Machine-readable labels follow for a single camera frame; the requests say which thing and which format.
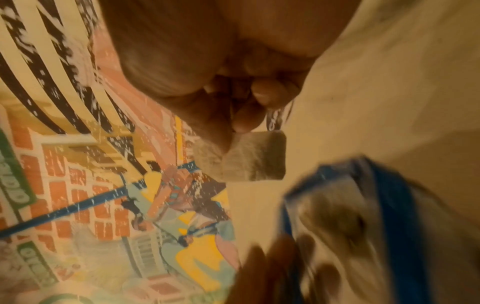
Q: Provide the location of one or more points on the person's left hand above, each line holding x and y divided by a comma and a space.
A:
266, 273

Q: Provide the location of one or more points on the person's right hand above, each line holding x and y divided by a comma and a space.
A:
180, 44

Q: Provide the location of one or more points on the beige square snack piece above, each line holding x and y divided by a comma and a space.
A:
247, 157

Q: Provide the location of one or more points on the blue and white snack packet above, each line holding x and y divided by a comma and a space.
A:
375, 225

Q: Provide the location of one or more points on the clear plastic wrapper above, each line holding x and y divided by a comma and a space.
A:
279, 118

